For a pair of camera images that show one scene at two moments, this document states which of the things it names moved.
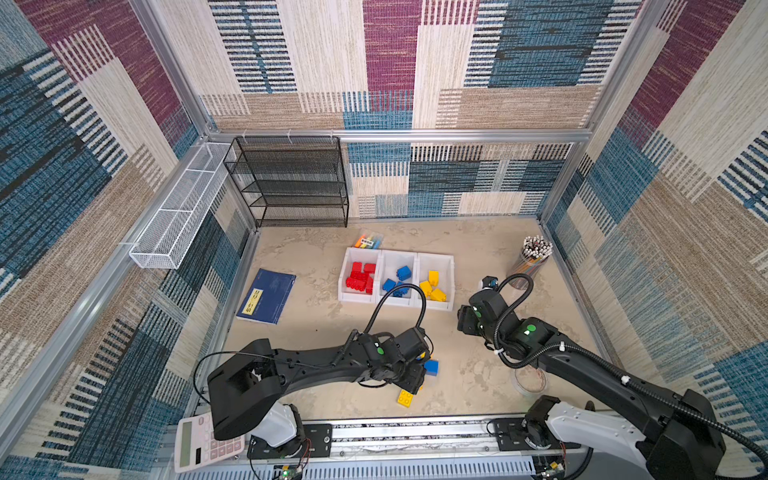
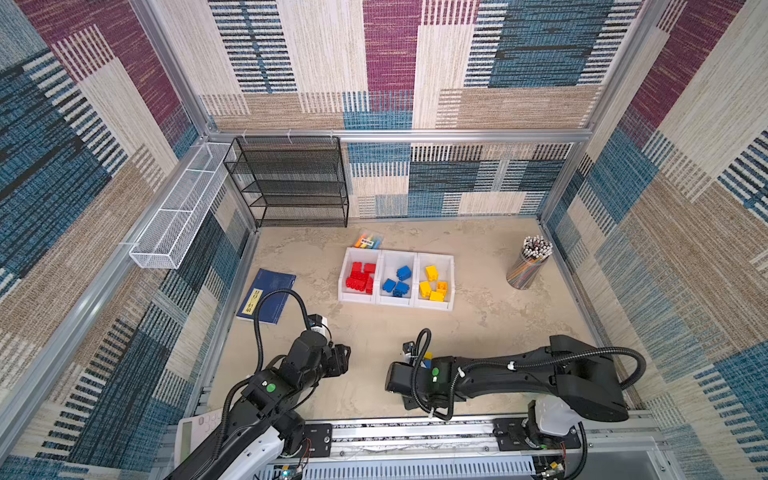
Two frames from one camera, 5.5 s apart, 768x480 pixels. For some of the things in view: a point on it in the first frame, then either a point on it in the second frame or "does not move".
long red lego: x=354 y=283 does not move
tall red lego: x=357 y=280 does not move
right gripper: x=466 y=317 to x=411 y=403
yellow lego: x=426 y=288 does not move
